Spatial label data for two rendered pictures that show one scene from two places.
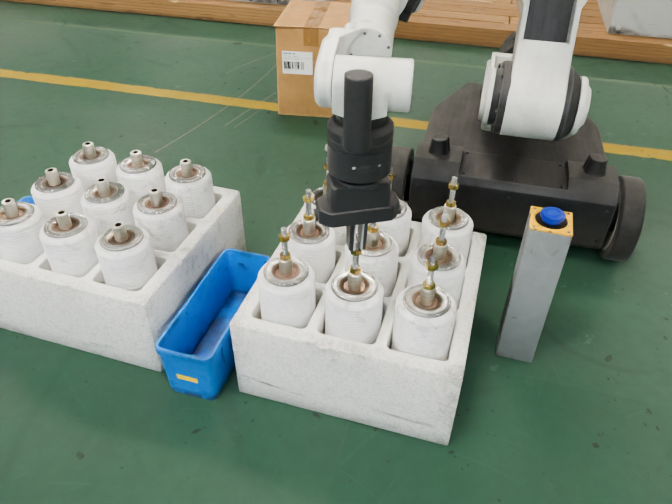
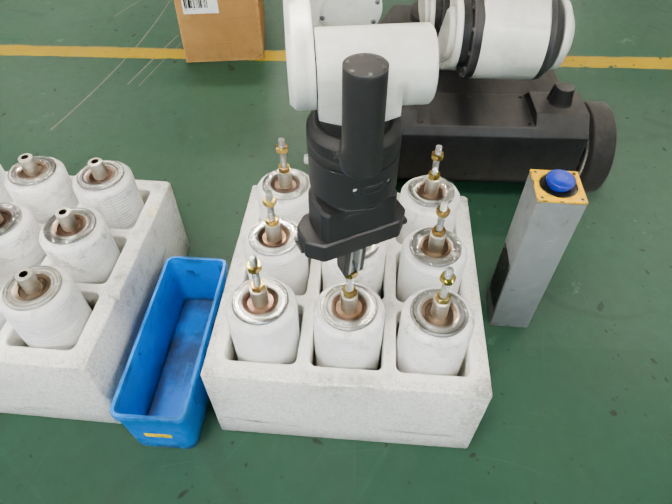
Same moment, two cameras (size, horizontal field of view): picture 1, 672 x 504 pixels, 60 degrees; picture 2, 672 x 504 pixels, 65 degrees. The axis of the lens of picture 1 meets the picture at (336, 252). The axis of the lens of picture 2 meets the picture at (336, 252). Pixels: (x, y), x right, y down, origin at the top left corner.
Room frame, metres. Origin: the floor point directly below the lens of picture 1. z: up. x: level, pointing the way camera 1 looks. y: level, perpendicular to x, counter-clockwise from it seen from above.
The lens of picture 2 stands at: (0.31, 0.07, 0.82)
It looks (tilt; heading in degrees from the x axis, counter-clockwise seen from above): 48 degrees down; 348
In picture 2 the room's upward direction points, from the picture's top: straight up
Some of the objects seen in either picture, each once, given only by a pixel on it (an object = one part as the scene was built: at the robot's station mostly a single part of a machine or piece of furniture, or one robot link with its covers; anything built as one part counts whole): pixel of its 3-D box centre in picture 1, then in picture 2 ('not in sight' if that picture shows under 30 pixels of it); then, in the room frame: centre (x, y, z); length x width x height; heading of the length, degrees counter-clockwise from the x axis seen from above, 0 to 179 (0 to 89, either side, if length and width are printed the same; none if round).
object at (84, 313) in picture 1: (122, 256); (40, 286); (0.97, 0.46, 0.09); 0.39 x 0.39 x 0.18; 73
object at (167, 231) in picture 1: (165, 240); (91, 265); (0.94, 0.35, 0.16); 0.10 x 0.10 x 0.18
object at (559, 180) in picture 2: (552, 217); (559, 182); (0.81, -0.36, 0.32); 0.04 x 0.04 x 0.02
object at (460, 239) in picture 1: (442, 256); (424, 230); (0.90, -0.21, 0.16); 0.10 x 0.10 x 0.18
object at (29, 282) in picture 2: (120, 232); (28, 281); (0.83, 0.38, 0.26); 0.02 x 0.02 x 0.03
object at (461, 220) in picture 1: (448, 218); (431, 191); (0.90, -0.21, 0.25); 0.08 x 0.08 x 0.01
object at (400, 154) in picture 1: (397, 186); not in sight; (1.26, -0.15, 0.10); 0.20 x 0.05 x 0.20; 166
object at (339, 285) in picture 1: (354, 285); (348, 306); (0.71, -0.03, 0.25); 0.08 x 0.08 x 0.01
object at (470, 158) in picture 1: (514, 124); (459, 51); (1.43, -0.47, 0.19); 0.64 x 0.52 x 0.33; 166
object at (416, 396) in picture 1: (368, 309); (351, 306); (0.82, -0.06, 0.09); 0.39 x 0.39 x 0.18; 73
